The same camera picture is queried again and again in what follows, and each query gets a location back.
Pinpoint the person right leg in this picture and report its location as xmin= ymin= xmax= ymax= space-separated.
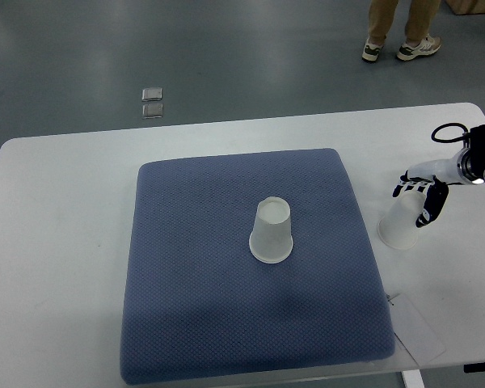
xmin=396 ymin=0 xmax=441 ymax=61

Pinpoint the person left leg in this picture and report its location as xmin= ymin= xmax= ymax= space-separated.
xmin=361 ymin=0 xmax=398 ymax=63

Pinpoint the black looped cable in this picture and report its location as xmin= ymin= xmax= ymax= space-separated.
xmin=430 ymin=122 xmax=470 ymax=144

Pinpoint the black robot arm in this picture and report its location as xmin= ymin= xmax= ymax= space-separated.
xmin=392 ymin=122 xmax=485 ymax=228

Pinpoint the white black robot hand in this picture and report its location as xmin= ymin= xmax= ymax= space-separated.
xmin=392 ymin=158 xmax=465 ymax=227

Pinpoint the wooden box corner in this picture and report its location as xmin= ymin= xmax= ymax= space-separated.
xmin=445 ymin=0 xmax=485 ymax=15

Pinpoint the person leg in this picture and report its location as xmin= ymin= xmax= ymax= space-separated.
xmin=361 ymin=0 xmax=398 ymax=63
xmin=396 ymin=0 xmax=441 ymax=61

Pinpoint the white paper tag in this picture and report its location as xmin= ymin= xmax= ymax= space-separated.
xmin=389 ymin=294 xmax=446 ymax=365

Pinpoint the white table leg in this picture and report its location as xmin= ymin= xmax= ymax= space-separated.
xmin=401 ymin=369 xmax=425 ymax=388

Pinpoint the black table control panel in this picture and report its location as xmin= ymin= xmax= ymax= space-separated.
xmin=463 ymin=362 xmax=485 ymax=373

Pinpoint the upper metal floor plate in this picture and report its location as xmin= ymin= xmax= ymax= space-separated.
xmin=141 ymin=86 xmax=162 ymax=101

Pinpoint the white paper cup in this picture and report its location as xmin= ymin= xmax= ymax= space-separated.
xmin=249 ymin=196 xmax=293 ymax=264
xmin=377 ymin=191 xmax=425 ymax=250

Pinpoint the blue grey mesh cushion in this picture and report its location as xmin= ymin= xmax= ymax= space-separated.
xmin=120 ymin=149 xmax=395 ymax=385

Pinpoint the white paper cup on cushion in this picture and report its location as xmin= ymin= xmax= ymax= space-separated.
xmin=249 ymin=196 xmax=293 ymax=264

